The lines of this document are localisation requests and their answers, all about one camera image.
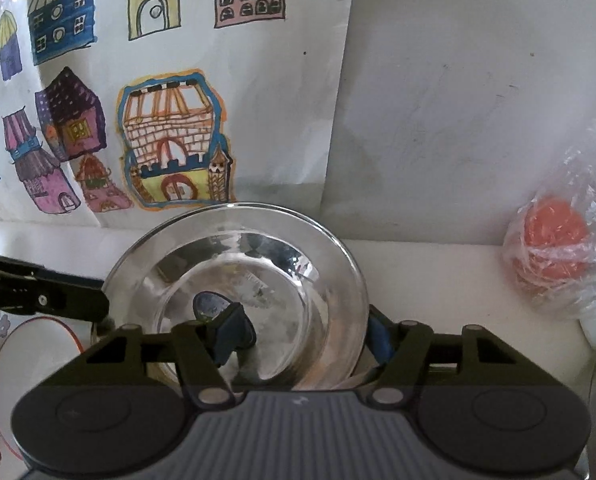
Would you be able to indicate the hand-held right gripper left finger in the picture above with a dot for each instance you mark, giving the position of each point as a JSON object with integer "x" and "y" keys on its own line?
{"x": 228, "y": 335}

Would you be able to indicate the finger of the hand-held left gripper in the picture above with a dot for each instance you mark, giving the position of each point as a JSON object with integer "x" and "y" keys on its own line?
{"x": 53, "y": 295}

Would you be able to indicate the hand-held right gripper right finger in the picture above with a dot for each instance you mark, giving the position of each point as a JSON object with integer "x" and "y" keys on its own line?
{"x": 381, "y": 342}

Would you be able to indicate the white bowl with red rim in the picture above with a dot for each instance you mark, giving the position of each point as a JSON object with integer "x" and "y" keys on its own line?
{"x": 28, "y": 360}

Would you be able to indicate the printed white tablecloth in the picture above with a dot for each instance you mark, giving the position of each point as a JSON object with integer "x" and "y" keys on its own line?
{"x": 427, "y": 275}

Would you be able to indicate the red ball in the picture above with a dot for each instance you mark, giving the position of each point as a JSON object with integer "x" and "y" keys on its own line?
{"x": 552, "y": 235}

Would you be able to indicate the colourful houses drawing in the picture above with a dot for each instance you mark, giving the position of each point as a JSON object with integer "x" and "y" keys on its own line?
{"x": 188, "y": 50}

